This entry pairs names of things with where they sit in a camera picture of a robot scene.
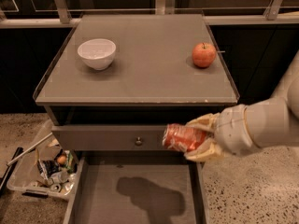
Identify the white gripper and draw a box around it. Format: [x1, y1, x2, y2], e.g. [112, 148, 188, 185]
[183, 104, 262, 162]

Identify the red coke can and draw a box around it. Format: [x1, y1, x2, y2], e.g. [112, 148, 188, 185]
[162, 124, 207, 152]

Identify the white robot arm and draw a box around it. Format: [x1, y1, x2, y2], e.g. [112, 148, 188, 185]
[185, 52, 299, 162]

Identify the round metal drawer knob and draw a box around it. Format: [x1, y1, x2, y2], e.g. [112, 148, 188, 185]
[135, 137, 143, 147]

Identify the grey top drawer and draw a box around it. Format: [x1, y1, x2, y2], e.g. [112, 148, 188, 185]
[52, 125, 165, 151]

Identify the grey drawer cabinet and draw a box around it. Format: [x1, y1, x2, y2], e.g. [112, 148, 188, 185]
[32, 13, 241, 224]

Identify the open grey middle drawer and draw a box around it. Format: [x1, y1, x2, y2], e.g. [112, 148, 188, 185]
[64, 159, 207, 224]

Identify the red apple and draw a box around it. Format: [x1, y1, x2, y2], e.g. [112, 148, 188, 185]
[192, 42, 217, 68]

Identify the white ceramic bowl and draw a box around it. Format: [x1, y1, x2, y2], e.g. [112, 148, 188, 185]
[77, 38, 116, 70]

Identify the orange round item in bin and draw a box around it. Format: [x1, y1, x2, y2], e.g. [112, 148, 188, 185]
[56, 155, 67, 165]

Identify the grey metal rod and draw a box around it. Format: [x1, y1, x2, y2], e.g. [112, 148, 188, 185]
[7, 133, 53, 167]

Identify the clear plastic bin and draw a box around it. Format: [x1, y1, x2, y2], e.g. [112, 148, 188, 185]
[7, 120, 76, 200]

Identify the black snack bag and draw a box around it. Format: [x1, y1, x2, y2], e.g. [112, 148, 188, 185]
[37, 161, 60, 180]

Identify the metal window railing frame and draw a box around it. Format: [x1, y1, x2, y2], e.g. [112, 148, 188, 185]
[1, 0, 299, 28]

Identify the black tool handle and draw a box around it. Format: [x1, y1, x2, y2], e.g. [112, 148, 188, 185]
[0, 147, 23, 196]

